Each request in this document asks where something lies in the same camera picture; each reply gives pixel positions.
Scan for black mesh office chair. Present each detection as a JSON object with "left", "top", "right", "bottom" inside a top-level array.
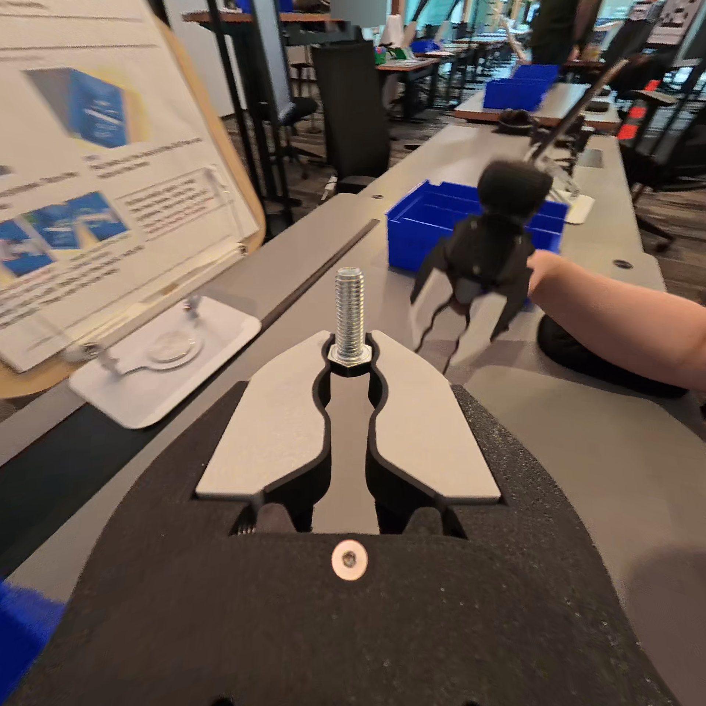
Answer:
[{"left": 618, "top": 88, "right": 706, "bottom": 252}]

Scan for background blue bin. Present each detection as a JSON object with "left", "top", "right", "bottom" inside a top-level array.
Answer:
[{"left": 484, "top": 63, "right": 560, "bottom": 111}]

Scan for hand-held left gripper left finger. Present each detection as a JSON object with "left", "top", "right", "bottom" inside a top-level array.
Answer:
[{"left": 195, "top": 330, "right": 334, "bottom": 522}]

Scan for printed instruction sheet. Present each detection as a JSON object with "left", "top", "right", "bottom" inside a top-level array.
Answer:
[{"left": 0, "top": 0, "right": 260, "bottom": 373}]

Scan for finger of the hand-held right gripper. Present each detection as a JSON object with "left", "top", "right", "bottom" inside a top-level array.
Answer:
[
  {"left": 410, "top": 267, "right": 470, "bottom": 356},
  {"left": 444, "top": 292, "right": 503, "bottom": 377}
]

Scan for black metal rod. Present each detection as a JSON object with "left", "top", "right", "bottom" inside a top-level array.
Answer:
[{"left": 527, "top": 58, "right": 630, "bottom": 163}]

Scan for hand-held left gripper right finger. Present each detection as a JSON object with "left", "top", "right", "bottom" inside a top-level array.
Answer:
[{"left": 364, "top": 329, "right": 504, "bottom": 519}]

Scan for person's right hand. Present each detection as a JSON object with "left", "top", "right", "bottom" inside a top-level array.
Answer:
[{"left": 527, "top": 249, "right": 564, "bottom": 302}]

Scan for black armrest pad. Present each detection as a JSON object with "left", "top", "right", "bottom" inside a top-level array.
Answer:
[{"left": 538, "top": 317, "right": 687, "bottom": 399}]

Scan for tall black office chair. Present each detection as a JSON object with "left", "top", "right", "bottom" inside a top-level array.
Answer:
[{"left": 310, "top": 40, "right": 392, "bottom": 194}]

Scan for wooden backing board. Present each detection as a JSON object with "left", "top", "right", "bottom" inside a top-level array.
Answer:
[{"left": 0, "top": 0, "right": 267, "bottom": 399}]

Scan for background wooden desk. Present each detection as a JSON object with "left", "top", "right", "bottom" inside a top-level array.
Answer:
[{"left": 377, "top": 54, "right": 442, "bottom": 119}]

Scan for blue plastic bin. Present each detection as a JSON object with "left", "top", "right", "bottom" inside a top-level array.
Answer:
[
  {"left": 386, "top": 179, "right": 569, "bottom": 311},
  {"left": 0, "top": 578, "right": 68, "bottom": 706}
]

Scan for person's right forearm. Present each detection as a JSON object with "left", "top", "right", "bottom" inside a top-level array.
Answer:
[{"left": 552, "top": 251, "right": 706, "bottom": 392}]

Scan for low black office chair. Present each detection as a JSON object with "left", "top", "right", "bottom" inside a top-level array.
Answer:
[{"left": 273, "top": 62, "right": 326, "bottom": 166}]

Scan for steel hex bolt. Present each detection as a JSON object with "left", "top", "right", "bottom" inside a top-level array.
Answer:
[{"left": 329, "top": 266, "right": 371, "bottom": 378}]

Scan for black framed whiteboard easel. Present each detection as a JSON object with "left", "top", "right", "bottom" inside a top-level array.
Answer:
[{"left": 205, "top": 0, "right": 301, "bottom": 227}]

